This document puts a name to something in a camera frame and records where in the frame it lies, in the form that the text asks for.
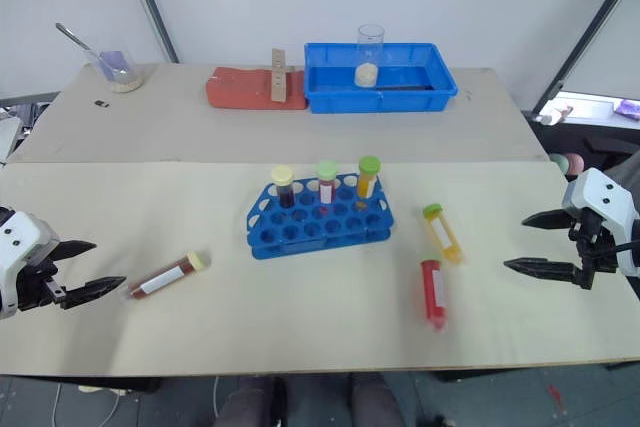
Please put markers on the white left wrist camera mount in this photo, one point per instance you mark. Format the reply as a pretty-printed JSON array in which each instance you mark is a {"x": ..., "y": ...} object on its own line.
[{"x": 20, "y": 242}]

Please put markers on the blue plastic test tube rack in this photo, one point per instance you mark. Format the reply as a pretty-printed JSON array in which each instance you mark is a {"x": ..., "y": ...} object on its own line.
[{"x": 320, "y": 219}]

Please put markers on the tall clear glass beaker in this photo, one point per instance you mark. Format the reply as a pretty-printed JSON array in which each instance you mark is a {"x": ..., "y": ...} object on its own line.
[{"x": 369, "y": 59}]

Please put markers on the dark red tube, cream cap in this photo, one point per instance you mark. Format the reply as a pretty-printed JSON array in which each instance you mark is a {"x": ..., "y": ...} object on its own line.
[{"x": 167, "y": 277}]

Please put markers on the dark diagonal frame pole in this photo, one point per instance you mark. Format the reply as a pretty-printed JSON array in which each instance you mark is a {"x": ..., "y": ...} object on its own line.
[
  {"x": 152, "y": 2},
  {"x": 585, "y": 32}
]

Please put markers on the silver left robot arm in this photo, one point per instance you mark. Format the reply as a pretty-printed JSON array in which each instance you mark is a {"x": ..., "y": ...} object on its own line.
[{"x": 4, "y": 304}]

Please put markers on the wooden ruler strip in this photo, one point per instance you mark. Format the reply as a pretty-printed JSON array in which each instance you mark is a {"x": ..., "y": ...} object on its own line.
[{"x": 279, "y": 77}]

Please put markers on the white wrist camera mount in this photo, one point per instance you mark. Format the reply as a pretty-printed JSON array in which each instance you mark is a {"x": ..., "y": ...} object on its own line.
[
  {"x": 20, "y": 242},
  {"x": 597, "y": 197}
]

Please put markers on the wide clear glass beaker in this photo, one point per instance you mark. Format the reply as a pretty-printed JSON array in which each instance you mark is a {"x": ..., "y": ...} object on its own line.
[{"x": 116, "y": 72}]

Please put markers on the metal spoon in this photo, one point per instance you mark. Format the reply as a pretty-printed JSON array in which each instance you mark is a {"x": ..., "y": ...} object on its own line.
[{"x": 82, "y": 44}]

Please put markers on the purple packet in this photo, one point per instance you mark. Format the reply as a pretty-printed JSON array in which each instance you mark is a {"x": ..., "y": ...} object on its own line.
[{"x": 628, "y": 107}]

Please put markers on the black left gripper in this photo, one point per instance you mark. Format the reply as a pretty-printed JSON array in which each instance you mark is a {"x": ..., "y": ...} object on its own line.
[{"x": 31, "y": 287}]

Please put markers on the pink and green balls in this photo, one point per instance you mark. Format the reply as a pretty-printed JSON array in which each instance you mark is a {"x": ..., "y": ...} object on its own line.
[{"x": 567, "y": 163}]

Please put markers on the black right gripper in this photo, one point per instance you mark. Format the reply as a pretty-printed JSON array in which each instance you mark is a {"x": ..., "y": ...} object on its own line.
[{"x": 592, "y": 242}]

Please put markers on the red-brown folded cloth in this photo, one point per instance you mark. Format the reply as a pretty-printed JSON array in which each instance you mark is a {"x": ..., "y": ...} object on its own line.
[{"x": 255, "y": 89}]

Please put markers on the small black clip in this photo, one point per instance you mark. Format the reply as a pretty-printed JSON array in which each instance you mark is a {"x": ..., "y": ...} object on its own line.
[{"x": 102, "y": 103}]

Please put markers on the red tube, light green cap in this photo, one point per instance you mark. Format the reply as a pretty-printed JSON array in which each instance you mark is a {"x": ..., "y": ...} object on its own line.
[{"x": 326, "y": 184}]

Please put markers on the dark purple tube, yellow cap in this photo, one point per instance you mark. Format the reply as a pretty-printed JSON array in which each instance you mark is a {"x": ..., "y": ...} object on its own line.
[{"x": 285, "y": 187}]

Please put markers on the blue plastic bin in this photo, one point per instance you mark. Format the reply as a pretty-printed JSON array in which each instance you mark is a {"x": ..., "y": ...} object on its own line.
[{"x": 380, "y": 79}]

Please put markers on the orange tube, green cap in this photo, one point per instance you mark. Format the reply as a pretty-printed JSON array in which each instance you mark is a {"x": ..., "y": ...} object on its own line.
[{"x": 367, "y": 179}]

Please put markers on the yellow tube, green cap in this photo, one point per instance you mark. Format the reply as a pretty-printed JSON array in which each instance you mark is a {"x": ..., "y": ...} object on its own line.
[{"x": 442, "y": 234}]

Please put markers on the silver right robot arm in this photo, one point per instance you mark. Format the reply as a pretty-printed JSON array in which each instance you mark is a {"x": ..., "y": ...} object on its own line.
[{"x": 631, "y": 252}]

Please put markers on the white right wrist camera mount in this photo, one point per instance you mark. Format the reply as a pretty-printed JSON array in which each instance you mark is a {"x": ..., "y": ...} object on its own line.
[{"x": 597, "y": 197}]

